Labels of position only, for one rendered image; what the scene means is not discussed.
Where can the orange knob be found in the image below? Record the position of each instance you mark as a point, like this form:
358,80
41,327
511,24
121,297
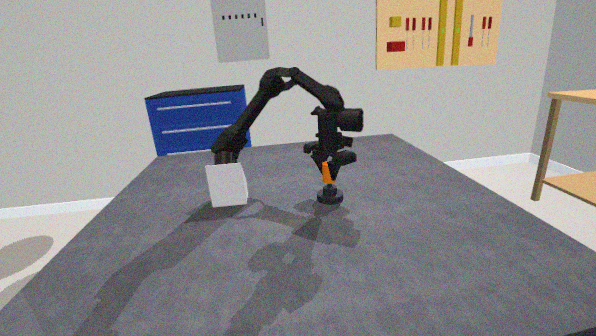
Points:
326,174

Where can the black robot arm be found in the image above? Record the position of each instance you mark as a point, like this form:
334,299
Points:
229,143

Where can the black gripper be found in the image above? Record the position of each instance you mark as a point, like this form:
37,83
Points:
328,146

